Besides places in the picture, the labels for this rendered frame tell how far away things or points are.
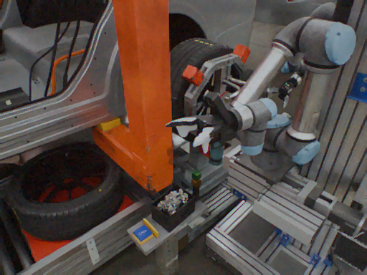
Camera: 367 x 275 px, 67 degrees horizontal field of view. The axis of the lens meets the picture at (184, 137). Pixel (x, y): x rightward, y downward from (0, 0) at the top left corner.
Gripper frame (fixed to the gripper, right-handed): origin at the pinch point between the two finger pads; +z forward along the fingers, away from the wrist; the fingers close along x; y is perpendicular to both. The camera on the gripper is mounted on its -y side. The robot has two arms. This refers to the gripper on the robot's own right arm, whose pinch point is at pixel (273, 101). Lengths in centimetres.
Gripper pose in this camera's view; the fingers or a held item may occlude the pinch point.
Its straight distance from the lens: 197.3
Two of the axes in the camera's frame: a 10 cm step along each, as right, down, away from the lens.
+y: 0.3, -3.9, -9.2
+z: -7.2, 6.3, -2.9
